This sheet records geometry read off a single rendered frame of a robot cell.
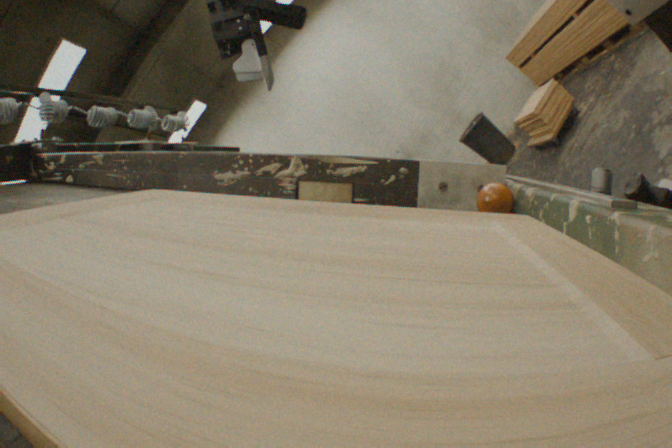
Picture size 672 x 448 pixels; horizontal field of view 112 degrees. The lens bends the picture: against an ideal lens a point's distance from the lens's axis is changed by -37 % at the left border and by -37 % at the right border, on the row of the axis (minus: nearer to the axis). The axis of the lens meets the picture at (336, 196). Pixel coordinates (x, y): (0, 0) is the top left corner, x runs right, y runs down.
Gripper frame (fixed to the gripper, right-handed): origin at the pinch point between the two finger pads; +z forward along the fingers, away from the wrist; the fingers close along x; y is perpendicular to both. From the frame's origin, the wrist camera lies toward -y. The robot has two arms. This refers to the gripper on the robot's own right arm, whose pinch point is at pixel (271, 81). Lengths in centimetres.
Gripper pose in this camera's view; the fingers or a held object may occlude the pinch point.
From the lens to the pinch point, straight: 58.4
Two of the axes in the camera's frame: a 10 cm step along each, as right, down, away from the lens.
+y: -9.4, 3.1, -1.4
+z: 3.2, 9.5, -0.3
